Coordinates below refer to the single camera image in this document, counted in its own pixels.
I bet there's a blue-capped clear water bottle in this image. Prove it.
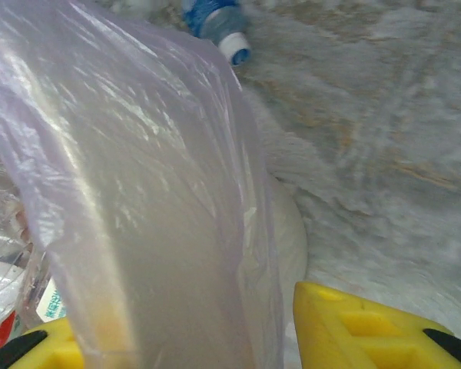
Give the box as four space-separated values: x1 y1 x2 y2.
0 141 35 270

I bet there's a white-capped blue-label bottle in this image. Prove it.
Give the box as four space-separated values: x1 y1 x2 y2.
180 0 254 66

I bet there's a white label teal print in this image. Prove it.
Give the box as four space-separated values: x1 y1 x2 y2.
37 276 68 324

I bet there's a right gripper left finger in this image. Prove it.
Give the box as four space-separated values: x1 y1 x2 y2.
0 317 85 369

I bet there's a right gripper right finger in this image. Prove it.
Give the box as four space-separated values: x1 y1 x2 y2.
294 281 461 369

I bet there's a pink lined waste bin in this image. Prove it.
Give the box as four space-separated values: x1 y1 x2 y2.
0 0 285 369

